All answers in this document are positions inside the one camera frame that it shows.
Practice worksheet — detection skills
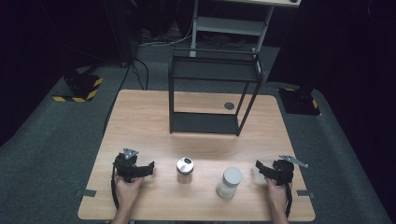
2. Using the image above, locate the grey tape strip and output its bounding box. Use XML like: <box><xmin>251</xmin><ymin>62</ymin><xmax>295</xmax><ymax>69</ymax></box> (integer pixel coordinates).
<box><xmin>74</xmin><ymin>188</ymin><xmax>97</xmax><ymax>198</ymax></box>
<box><xmin>296</xmin><ymin>189</ymin><xmax>317</xmax><ymax>200</ymax></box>

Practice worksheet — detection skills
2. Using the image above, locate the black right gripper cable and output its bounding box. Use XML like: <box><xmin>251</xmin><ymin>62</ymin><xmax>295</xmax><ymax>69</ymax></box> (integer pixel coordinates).
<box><xmin>284</xmin><ymin>182</ymin><xmax>294</xmax><ymax>218</ymax></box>

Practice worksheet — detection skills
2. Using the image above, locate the person's left hand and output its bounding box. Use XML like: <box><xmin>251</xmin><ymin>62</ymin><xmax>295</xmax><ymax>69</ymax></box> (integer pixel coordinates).
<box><xmin>114</xmin><ymin>172</ymin><xmax>145</xmax><ymax>209</ymax></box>

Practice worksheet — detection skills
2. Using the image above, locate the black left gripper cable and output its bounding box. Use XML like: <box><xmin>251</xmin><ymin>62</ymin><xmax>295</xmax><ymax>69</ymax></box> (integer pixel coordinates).
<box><xmin>110</xmin><ymin>163</ymin><xmax>121</xmax><ymax>210</ymax></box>

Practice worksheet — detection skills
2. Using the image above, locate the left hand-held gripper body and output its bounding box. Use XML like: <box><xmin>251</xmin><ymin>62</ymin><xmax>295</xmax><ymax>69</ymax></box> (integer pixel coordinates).
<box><xmin>113</xmin><ymin>147</ymin><xmax>140</xmax><ymax>184</ymax></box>

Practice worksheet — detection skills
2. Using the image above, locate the glass jar with metal lid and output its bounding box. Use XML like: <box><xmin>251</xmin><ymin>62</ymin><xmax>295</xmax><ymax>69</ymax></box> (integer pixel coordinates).
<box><xmin>176</xmin><ymin>156</ymin><xmax>195</xmax><ymax>185</ymax></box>

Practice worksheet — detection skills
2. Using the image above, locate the black yellow striped stand base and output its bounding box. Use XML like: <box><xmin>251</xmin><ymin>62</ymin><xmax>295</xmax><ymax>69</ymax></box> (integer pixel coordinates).
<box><xmin>277</xmin><ymin>87</ymin><xmax>322</xmax><ymax>117</ymax></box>
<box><xmin>51</xmin><ymin>72</ymin><xmax>104</xmax><ymax>104</ymax></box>

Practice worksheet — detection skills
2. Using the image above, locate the white frosted jar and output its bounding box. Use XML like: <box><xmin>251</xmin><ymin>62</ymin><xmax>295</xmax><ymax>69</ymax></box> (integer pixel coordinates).
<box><xmin>216</xmin><ymin>166</ymin><xmax>244</xmax><ymax>200</ymax></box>

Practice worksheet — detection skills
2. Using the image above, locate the black metal shelf rack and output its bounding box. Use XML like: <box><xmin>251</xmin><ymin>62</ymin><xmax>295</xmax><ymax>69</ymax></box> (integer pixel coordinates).
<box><xmin>167</xmin><ymin>47</ymin><xmax>265</xmax><ymax>137</ymax></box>

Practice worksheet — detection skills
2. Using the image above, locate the white floor cable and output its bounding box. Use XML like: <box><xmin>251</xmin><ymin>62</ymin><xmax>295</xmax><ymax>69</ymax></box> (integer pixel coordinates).
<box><xmin>137</xmin><ymin>21</ymin><xmax>194</xmax><ymax>49</ymax></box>

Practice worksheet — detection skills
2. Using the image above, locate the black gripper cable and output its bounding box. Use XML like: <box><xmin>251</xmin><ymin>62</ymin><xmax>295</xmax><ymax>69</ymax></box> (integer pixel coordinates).
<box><xmin>284</xmin><ymin>182</ymin><xmax>294</xmax><ymax>218</ymax></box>
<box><xmin>110</xmin><ymin>163</ymin><xmax>121</xmax><ymax>210</ymax></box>

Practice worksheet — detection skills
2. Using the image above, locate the black floor cable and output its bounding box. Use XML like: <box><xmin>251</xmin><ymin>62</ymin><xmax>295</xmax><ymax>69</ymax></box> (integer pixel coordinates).
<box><xmin>102</xmin><ymin>57</ymin><xmax>150</xmax><ymax>135</ymax></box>

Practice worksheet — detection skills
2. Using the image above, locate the person's right hand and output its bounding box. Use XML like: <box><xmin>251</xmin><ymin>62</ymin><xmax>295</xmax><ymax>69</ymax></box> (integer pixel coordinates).
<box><xmin>264</xmin><ymin>176</ymin><xmax>292</xmax><ymax>213</ymax></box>

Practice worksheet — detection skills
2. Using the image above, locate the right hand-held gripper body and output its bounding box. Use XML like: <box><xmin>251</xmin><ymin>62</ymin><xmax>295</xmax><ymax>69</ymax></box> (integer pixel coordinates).
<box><xmin>272</xmin><ymin>154</ymin><xmax>310</xmax><ymax>187</ymax></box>

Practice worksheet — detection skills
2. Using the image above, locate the white metal desk frame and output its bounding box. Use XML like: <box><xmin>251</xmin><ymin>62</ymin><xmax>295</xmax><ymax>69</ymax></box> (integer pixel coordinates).
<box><xmin>189</xmin><ymin>0</ymin><xmax>303</xmax><ymax>59</ymax></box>

